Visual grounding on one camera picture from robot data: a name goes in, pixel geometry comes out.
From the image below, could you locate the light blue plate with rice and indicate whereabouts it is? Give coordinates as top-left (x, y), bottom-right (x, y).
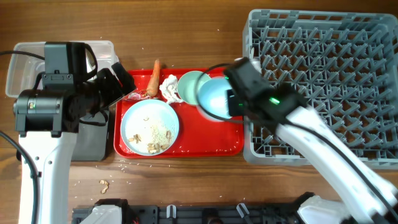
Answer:
top-left (120, 100), bottom-right (180, 156)

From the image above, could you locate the clear plastic bin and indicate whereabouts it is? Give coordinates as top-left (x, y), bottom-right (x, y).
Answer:
top-left (5, 40), bottom-right (119, 98)

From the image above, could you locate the orange carrot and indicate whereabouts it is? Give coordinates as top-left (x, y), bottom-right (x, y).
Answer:
top-left (146, 59), bottom-right (161, 97)

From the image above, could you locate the grey dishwasher rack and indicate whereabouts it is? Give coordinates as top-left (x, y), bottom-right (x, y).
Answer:
top-left (243, 9), bottom-right (397, 170)

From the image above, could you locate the light blue bowl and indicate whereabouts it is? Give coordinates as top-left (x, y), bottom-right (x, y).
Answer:
top-left (197, 77), bottom-right (232, 119)

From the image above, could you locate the black waste bin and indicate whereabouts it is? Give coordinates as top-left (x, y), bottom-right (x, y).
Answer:
top-left (16, 102), bottom-right (110, 162)

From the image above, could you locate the red plastic tray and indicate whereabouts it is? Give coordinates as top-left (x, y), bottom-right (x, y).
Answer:
top-left (113, 68), bottom-right (244, 159)

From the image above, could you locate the crumpled white napkin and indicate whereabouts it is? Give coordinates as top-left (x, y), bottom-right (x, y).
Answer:
top-left (159, 75), bottom-right (183, 105)

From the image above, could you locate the peanut shell on table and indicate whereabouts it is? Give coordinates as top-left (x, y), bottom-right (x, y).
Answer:
top-left (99, 180), bottom-right (109, 194)

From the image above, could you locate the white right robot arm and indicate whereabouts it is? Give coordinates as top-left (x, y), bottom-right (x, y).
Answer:
top-left (223, 57), bottom-right (397, 223)

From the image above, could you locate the red snack wrapper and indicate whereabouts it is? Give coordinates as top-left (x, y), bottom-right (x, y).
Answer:
top-left (123, 90), bottom-right (151, 101)

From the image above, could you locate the mint green bowl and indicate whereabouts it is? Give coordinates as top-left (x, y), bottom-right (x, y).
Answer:
top-left (177, 71), bottom-right (211, 105)

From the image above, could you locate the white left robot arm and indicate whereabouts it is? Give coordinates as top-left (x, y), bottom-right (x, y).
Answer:
top-left (13, 42), bottom-right (136, 223)

